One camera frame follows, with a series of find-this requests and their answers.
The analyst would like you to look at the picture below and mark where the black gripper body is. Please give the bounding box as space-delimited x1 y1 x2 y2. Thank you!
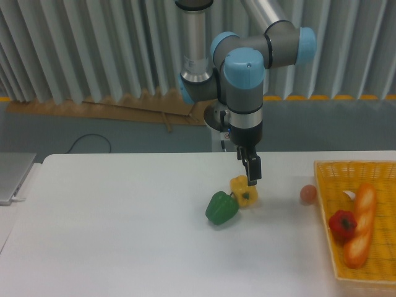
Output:
230 122 263 147

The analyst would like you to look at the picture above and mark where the green bell pepper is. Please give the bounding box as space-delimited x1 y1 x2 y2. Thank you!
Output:
205 191 239 226

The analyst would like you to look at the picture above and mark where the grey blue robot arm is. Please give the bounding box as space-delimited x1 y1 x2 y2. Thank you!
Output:
176 1 317 186

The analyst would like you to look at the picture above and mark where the yellow woven basket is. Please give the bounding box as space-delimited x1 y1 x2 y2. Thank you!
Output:
314 160 395 286

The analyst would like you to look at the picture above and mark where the white tag in basket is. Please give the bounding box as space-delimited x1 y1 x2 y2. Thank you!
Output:
343 191 356 201

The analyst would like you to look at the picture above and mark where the yellow bell pepper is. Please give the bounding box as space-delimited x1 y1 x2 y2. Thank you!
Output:
230 175 258 208

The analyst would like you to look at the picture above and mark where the brown egg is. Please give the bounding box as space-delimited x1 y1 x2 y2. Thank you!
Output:
299 184 317 204

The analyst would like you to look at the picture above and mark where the brown cardboard sheet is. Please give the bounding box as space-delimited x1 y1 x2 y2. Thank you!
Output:
6 100 209 132

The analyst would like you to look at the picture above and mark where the red bell pepper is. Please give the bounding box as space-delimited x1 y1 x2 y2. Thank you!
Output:
328 210 358 244

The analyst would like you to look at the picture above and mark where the baguette bread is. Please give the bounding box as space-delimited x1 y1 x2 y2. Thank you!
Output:
343 183 377 269

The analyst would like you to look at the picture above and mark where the silver laptop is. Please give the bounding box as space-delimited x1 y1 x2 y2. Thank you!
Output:
0 152 36 206

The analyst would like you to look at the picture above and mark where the black cable on floor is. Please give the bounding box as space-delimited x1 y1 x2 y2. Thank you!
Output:
67 133 112 154

